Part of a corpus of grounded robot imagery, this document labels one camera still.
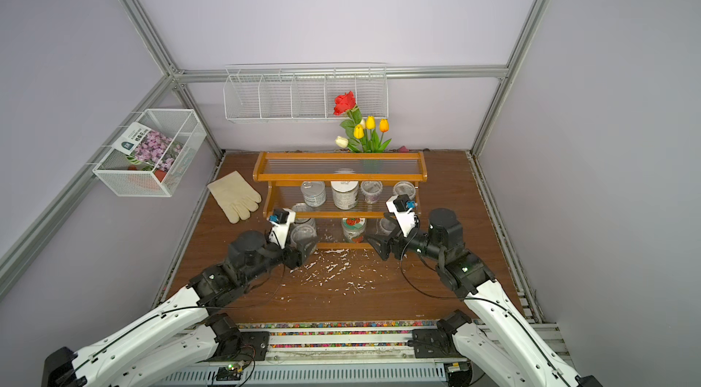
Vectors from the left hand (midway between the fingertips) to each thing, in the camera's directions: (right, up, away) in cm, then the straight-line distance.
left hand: (307, 233), depth 74 cm
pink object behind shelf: (+34, +28, +50) cm, 67 cm away
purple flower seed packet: (-44, +24, 0) cm, 50 cm away
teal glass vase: (+18, +19, +12) cm, 29 cm away
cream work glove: (-35, +8, +32) cm, 48 cm away
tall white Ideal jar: (+10, +10, +5) cm, 15 cm away
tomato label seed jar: (+12, -1, +12) cm, 18 cm away
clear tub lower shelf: (+23, -1, +16) cm, 28 cm away
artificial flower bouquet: (+15, +29, +13) cm, 35 cm away
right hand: (+19, +3, -4) cm, 20 cm away
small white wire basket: (-52, +16, 0) cm, 55 cm away
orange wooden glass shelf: (-7, +17, +4) cm, 19 cm away
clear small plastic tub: (0, 0, -1) cm, 1 cm away
